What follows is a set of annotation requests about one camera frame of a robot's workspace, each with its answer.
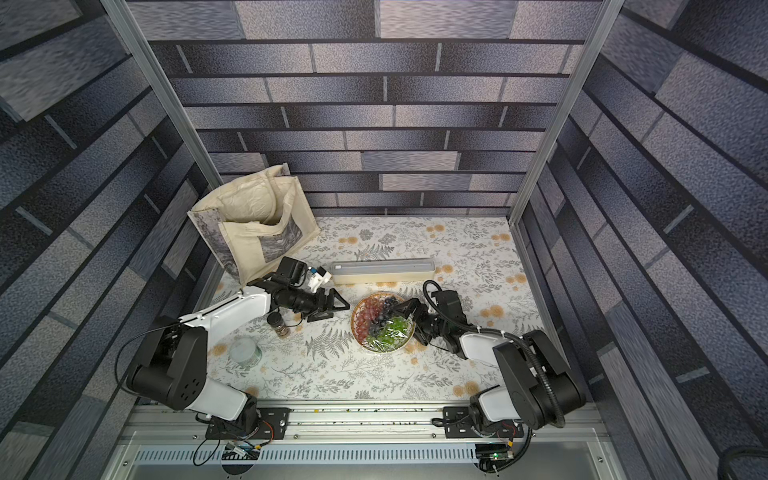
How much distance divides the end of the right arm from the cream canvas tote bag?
17.4 inches

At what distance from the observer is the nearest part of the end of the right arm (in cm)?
69

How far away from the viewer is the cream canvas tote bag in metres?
0.85

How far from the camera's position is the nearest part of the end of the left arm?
76 centimetres
